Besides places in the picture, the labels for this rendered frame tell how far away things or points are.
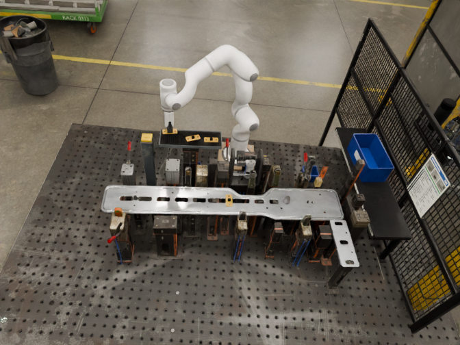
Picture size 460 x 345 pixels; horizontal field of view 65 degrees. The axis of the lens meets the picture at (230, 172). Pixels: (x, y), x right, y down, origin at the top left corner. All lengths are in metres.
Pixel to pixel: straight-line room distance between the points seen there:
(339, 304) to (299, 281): 0.25
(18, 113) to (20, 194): 1.12
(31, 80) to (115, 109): 0.91
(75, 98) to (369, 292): 3.56
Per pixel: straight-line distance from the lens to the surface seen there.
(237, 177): 2.24
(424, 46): 4.50
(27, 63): 4.37
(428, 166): 2.14
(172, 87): 1.89
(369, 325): 2.29
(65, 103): 4.44
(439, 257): 2.10
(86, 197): 2.53
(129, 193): 2.12
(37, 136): 4.11
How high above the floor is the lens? 2.66
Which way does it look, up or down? 49 degrees down
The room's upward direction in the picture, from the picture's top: 8 degrees clockwise
